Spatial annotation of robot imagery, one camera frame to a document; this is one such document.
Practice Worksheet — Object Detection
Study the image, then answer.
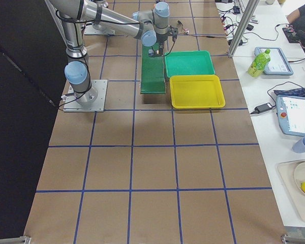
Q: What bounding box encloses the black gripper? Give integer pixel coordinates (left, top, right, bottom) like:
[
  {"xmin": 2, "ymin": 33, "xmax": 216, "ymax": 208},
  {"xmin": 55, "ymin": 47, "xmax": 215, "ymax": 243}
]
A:
[{"xmin": 153, "ymin": 33, "xmax": 168, "ymax": 56}]

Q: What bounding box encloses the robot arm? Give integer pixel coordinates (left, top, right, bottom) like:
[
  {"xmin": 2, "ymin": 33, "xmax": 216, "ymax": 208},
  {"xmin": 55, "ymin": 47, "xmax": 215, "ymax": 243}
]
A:
[
  {"xmin": 50, "ymin": 1, "xmax": 97, "ymax": 109},
  {"xmin": 50, "ymin": 1, "xmax": 177, "ymax": 58}
]

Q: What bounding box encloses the green plastic tray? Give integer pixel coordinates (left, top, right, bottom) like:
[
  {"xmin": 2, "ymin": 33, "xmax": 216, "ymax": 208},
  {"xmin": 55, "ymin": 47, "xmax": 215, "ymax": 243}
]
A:
[{"xmin": 165, "ymin": 50, "xmax": 216, "ymax": 78}]

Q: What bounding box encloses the green conveyor belt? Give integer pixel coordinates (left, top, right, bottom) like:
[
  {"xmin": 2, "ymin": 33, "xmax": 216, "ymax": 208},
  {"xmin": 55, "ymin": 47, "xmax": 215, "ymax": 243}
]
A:
[{"xmin": 140, "ymin": 44, "xmax": 166, "ymax": 95}]

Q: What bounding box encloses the yellow plastic tray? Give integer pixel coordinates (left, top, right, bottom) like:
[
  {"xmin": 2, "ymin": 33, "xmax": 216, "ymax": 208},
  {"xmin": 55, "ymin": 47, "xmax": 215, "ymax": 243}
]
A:
[{"xmin": 169, "ymin": 75, "xmax": 226, "ymax": 109}]

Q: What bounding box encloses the green tea bottle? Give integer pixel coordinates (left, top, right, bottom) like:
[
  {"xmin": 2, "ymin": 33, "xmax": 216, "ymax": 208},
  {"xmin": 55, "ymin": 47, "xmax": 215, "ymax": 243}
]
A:
[{"xmin": 248, "ymin": 49, "xmax": 270, "ymax": 78}]

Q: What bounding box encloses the black power adapter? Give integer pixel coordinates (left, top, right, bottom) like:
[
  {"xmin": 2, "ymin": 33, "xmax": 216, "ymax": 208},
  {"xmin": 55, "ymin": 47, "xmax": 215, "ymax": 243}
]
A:
[{"xmin": 253, "ymin": 103, "xmax": 272, "ymax": 114}]

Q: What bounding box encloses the teach pendant tablet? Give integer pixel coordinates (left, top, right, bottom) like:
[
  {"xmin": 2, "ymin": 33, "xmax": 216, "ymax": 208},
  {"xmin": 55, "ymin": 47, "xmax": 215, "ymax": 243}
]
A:
[
  {"xmin": 276, "ymin": 95, "xmax": 305, "ymax": 137},
  {"xmin": 254, "ymin": 47, "xmax": 294, "ymax": 76}
]

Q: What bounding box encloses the blue cup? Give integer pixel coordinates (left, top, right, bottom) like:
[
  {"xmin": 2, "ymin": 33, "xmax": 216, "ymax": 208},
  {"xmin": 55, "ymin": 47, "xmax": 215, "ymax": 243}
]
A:
[{"xmin": 292, "ymin": 137, "xmax": 305, "ymax": 154}]

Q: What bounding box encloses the beige tray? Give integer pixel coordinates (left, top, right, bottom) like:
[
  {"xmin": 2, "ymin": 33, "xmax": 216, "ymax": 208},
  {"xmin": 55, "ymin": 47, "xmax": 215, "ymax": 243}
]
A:
[{"xmin": 278, "ymin": 160, "xmax": 305, "ymax": 222}]

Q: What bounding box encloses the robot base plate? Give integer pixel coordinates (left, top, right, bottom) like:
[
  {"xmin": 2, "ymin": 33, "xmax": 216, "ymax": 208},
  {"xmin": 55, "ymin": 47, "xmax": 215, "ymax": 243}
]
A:
[
  {"xmin": 63, "ymin": 79, "xmax": 108, "ymax": 112},
  {"xmin": 84, "ymin": 24, "xmax": 115, "ymax": 36}
]

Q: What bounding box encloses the aluminium frame post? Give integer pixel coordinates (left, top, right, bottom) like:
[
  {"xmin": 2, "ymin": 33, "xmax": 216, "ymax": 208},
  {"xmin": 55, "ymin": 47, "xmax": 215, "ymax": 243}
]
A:
[{"xmin": 228, "ymin": 0, "xmax": 259, "ymax": 57}]

